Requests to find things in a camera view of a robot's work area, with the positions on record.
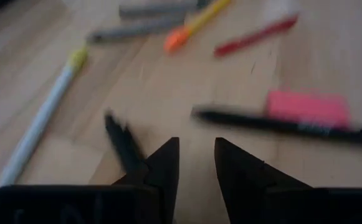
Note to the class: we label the black pen with white print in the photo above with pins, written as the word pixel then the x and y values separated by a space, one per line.
pixel 261 123

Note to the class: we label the yellow pencil with orange end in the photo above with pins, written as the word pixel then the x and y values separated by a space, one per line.
pixel 196 23

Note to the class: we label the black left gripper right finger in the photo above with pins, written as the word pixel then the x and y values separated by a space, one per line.
pixel 240 177

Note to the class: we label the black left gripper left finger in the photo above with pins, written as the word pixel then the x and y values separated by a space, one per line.
pixel 166 168

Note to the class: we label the grey crayon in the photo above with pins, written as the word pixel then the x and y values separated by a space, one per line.
pixel 155 8
pixel 131 30

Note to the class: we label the white pen with yellow cap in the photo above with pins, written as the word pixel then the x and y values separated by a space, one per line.
pixel 43 115

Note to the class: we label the pink eraser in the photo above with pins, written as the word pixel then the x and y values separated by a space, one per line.
pixel 308 107

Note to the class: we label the red crayon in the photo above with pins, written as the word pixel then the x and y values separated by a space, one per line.
pixel 252 37

